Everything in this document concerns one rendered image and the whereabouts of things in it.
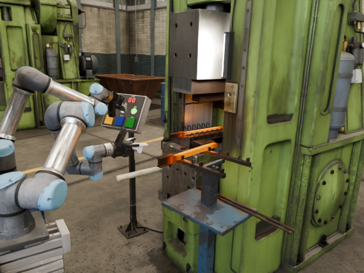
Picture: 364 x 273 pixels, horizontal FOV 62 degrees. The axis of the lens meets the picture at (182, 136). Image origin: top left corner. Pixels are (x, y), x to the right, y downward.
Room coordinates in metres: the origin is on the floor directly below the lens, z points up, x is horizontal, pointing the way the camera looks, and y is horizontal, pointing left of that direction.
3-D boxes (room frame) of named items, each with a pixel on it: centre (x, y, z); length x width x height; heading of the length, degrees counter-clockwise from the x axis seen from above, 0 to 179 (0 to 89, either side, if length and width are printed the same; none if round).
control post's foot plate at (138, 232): (2.36, 0.41, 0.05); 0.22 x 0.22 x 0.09; 37
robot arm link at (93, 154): (1.58, 0.48, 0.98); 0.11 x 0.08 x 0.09; 127
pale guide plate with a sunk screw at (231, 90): (1.80, -0.28, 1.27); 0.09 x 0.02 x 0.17; 37
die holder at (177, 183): (2.06, -0.20, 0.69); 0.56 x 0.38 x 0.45; 127
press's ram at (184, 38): (2.06, -0.18, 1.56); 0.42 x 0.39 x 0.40; 127
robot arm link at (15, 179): (1.07, 0.65, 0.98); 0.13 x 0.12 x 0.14; 84
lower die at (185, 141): (2.09, -0.16, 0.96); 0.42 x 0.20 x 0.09; 127
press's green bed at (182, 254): (2.06, -0.20, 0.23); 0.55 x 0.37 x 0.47; 127
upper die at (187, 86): (2.09, -0.16, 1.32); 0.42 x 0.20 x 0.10; 127
